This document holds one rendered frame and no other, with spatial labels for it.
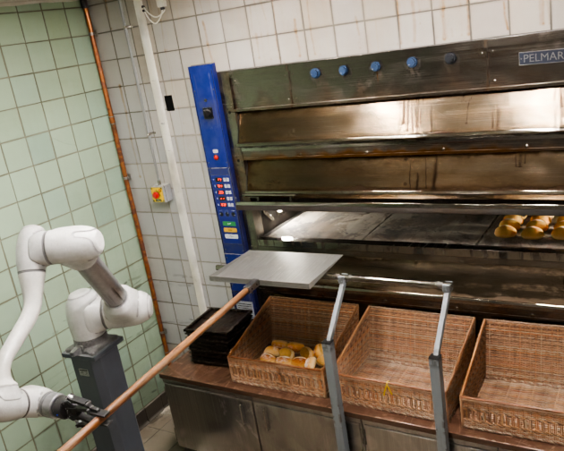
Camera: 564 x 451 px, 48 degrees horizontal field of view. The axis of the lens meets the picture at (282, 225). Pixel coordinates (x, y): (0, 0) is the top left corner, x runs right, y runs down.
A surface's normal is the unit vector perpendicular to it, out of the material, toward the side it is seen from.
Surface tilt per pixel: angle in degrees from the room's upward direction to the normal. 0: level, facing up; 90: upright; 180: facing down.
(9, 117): 90
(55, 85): 90
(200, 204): 90
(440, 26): 90
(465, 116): 69
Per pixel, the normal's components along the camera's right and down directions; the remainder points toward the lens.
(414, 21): -0.51, 0.33
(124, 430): 0.88, 0.00
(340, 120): -0.53, -0.01
